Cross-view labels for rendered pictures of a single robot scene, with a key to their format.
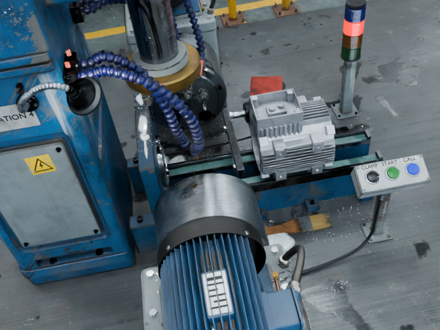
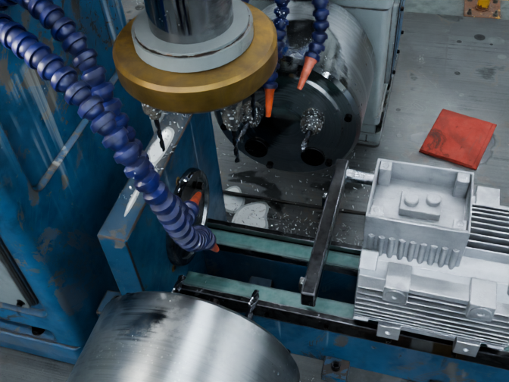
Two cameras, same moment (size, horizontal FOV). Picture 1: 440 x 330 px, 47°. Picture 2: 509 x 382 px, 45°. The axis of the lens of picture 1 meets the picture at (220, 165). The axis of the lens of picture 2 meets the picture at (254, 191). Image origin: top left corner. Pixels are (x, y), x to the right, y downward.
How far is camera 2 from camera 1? 60 cm
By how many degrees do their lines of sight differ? 16
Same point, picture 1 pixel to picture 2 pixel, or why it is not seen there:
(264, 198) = (353, 349)
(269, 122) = (391, 227)
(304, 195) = (432, 372)
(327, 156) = (495, 335)
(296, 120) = (450, 243)
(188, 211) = (114, 371)
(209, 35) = (376, 17)
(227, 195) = (210, 368)
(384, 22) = not seen: outside the picture
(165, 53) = (187, 23)
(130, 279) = not seen: outside the picture
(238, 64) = (430, 80)
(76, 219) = not seen: outside the picture
